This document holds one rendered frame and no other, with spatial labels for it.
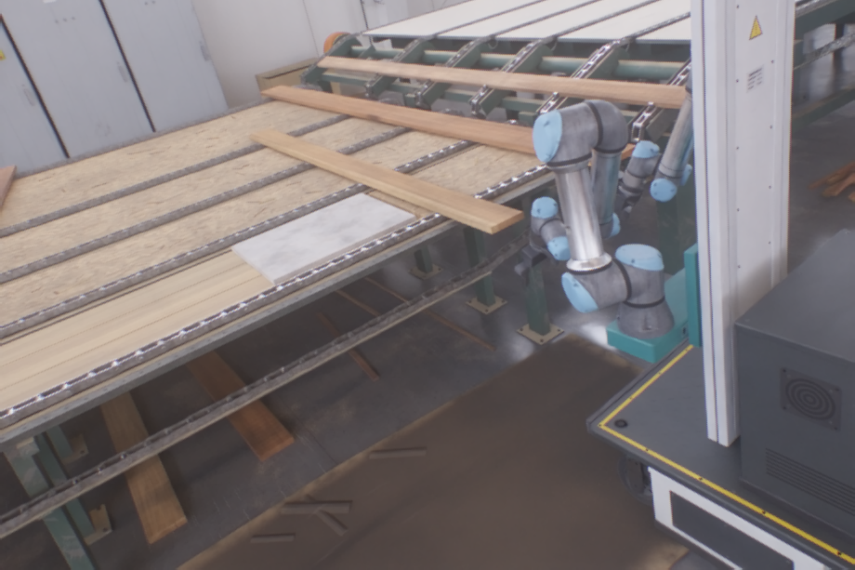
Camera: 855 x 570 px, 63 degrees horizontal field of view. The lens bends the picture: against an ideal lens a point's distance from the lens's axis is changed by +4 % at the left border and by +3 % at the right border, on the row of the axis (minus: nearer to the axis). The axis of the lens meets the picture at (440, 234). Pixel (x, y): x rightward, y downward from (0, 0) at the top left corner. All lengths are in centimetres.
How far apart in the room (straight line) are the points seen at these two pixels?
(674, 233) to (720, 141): 182
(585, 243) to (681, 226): 177
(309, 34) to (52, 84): 295
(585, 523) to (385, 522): 68
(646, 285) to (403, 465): 131
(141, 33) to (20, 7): 97
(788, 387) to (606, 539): 86
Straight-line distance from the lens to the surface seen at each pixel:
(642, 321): 192
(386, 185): 293
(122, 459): 242
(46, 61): 756
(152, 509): 306
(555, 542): 241
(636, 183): 241
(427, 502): 260
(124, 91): 766
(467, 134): 339
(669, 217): 351
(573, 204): 174
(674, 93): 330
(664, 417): 230
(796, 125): 460
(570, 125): 169
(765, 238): 206
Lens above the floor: 185
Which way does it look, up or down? 24 degrees down
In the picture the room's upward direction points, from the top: 12 degrees counter-clockwise
